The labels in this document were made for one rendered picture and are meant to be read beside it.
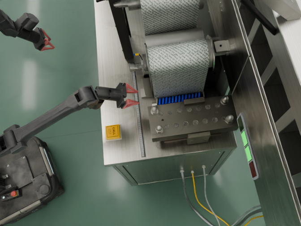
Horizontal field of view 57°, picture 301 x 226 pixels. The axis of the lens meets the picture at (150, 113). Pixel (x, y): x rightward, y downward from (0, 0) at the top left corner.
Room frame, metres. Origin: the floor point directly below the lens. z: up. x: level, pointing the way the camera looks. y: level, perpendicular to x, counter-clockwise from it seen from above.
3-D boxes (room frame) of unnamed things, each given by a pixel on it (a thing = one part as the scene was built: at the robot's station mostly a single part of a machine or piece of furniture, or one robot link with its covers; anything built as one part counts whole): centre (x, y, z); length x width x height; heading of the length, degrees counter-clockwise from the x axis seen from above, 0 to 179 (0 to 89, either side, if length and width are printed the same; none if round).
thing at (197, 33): (0.74, -0.17, 1.18); 0.26 x 0.12 x 0.12; 87
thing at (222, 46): (0.61, -0.33, 1.28); 0.06 x 0.05 x 0.02; 87
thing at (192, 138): (0.35, -0.20, 0.97); 0.10 x 0.03 x 0.11; 87
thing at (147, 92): (0.67, 0.00, 1.05); 0.06 x 0.05 x 0.31; 87
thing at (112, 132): (0.49, 0.21, 0.91); 0.07 x 0.07 x 0.02; 87
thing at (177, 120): (0.44, -0.19, 1.00); 0.40 x 0.16 x 0.06; 87
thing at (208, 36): (0.62, -0.29, 1.25); 0.15 x 0.01 x 0.15; 177
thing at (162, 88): (0.57, -0.15, 1.11); 0.23 x 0.01 x 0.18; 87
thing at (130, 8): (0.88, -0.03, 1.34); 0.06 x 0.06 x 0.06; 87
